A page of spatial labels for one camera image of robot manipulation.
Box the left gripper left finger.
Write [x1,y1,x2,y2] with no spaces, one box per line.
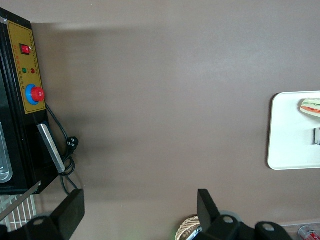
[23,189,85,240]

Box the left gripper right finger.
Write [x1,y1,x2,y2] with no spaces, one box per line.
[197,189,251,240]

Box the metal sealer mould tray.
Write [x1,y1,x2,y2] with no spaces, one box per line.
[0,120,14,185]

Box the black tray sealing machine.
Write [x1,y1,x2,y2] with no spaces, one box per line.
[0,7,66,221]

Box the cream plastic tray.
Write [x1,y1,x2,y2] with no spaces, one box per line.
[267,91,320,171]

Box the light wicker basket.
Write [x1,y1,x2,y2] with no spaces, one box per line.
[177,215,202,240]

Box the clear acrylic bottle rack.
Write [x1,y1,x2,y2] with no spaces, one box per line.
[281,221,320,240]

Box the small wrapped triangle sandwich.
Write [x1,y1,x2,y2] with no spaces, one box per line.
[296,97,320,121]

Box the white wire basket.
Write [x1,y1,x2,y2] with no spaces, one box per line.
[0,194,38,232]

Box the black machine power cable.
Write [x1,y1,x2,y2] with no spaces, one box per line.
[44,102,79,196]

